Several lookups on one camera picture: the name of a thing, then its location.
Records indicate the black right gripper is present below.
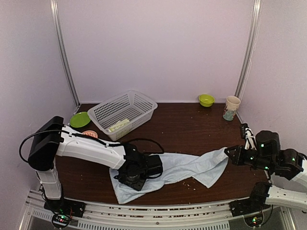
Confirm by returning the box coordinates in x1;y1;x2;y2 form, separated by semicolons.
225;145;273;172

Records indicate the light blue towel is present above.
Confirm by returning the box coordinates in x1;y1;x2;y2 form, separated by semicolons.
109;147;228;204

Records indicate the green patterned white towel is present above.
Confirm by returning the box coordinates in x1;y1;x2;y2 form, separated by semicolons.
107;119;130;133

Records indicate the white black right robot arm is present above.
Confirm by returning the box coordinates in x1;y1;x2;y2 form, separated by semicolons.
224;144;307;212

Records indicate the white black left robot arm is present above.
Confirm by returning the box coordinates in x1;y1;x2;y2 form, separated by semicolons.
27;116;149;213

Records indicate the floral ceramic cup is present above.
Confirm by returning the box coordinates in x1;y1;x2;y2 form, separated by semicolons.
223;96;241;121

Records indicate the red patterned bowl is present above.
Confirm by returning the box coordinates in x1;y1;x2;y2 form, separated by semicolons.
82;130;98;138

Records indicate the white perforated plastic basket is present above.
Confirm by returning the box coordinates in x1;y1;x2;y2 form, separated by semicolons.
87;90;158;141

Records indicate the small green bowl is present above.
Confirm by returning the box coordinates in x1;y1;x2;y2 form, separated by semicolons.
199;94;215;107

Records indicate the right circuit board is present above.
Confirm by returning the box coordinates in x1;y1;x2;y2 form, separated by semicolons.
244;214;264;228

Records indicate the circuit board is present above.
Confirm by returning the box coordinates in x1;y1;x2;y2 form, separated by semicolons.
244;214;264;228
51;213;71;229

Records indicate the green plate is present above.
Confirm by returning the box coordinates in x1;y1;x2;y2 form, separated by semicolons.
70;112;91;128

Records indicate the left circuit board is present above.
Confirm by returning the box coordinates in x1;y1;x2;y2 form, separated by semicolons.
51;213;71;229

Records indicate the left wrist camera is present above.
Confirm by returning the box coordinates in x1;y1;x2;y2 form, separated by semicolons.
142;155;163;179

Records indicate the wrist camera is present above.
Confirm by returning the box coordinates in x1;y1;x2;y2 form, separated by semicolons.
142;155;163;179
240;123;281;157

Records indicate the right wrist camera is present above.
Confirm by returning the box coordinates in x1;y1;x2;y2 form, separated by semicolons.
240;123;281;157

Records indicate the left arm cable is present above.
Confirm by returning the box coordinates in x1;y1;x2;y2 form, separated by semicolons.
19;133;165;166

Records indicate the right aluminium corner post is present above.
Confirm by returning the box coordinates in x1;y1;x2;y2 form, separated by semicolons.
235;0;262;100

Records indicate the aluminium corner post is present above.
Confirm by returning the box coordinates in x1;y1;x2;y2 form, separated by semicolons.
50;0;80;107
235;0;262;100

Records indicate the left aluminium corner post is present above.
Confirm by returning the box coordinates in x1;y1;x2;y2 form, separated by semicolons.
50;0;80;107

